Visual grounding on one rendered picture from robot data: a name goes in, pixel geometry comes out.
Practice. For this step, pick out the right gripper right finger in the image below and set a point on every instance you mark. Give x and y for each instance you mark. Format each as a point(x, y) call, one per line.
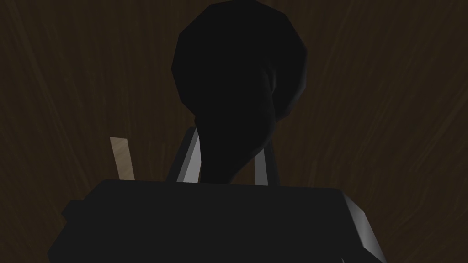
point(264, 170)

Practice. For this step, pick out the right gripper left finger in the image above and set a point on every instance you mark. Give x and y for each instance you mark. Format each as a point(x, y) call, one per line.
point(188, 160)

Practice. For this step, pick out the black round door knob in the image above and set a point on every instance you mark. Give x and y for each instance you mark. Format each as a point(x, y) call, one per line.
point(234, 73)

